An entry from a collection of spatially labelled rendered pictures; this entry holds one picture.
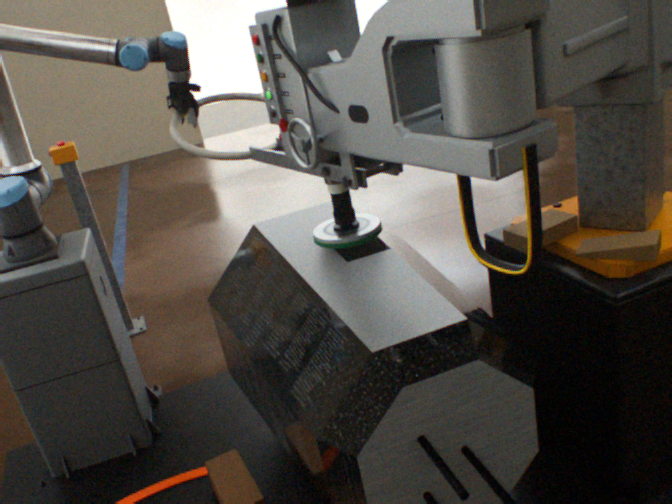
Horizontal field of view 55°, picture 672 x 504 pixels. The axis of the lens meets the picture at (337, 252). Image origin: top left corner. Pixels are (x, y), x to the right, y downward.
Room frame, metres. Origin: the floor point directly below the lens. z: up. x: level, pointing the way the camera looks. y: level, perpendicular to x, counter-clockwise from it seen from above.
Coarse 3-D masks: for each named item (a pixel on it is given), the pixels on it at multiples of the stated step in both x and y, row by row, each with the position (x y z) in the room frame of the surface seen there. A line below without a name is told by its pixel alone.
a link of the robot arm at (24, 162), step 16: (0, 64) 2.48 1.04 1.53; (0, 80) 2.46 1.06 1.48; (0, 96) 2.45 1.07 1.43; (0, 112) 2.45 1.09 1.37; (16, 112) 2.49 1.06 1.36; (0, 128) 2.45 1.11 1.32; (16, 128) 2.47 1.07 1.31; (0, 144) 2.45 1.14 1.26; (16, 144) 2.46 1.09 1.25; (16, 160) 2.46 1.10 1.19; (32, 160) 2.50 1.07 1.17; (32, 176) 2.46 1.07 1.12; (48, 176) 2.58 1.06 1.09; (48, 192) 2.53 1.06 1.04
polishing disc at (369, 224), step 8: (360, 216) 1.98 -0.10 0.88; (368, 216) 1.96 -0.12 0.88; (376, 216) 1.95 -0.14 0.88; (320, 224) 1.98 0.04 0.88; (328, 224) 1.96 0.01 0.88; (360, 224) 1.91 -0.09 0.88; (368, 224) 1.89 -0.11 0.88; (376, 224) 1.88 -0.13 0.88; (320, 232) 1.91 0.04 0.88; (328, 232) 1.89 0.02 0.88; (336, 232) 1.88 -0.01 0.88; (344, 232) 1.87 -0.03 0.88; (352, 232) 1.85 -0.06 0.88; (360, 232) 1.84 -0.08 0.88; (368, 232) 1.83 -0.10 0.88; (320, 240) 1.86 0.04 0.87; (328, 240) 1.83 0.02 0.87; (336, 240) 1.82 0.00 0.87; (344, 240) 1.81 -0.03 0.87; (352, 240) 1.81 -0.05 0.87
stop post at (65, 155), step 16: (64, 144) 3.35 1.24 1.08; (64, 160) 3.28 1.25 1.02; (64, 176) 3.29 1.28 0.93; (80, 176) 3.32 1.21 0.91; (80, 192) 3.30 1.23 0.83; (80, 208) 3.30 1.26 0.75; (96, 224) 3.31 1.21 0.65; (96, 240) 3.30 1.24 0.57; (112, 272) 3.31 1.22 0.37; (112, 288) 3.30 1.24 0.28; (128, 320) 3.31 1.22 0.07
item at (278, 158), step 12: (264, 156) 2.18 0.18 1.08; (276, 156) 2.11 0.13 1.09; (360, 156) 1.87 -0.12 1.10; (288, 168) 2.05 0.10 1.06; (300, 168) 1.98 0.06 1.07; (324, 168) 1.83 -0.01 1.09; (336, 168) 1.79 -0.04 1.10; (360, 168) 1.88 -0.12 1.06; (372, 168) 1.74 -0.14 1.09; (384, 168) 1.75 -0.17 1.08; (396, 168) 1.74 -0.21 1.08; (336, 180) 1.80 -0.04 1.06; (348, 180) 1.68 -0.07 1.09; (360, 180) 1.69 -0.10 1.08
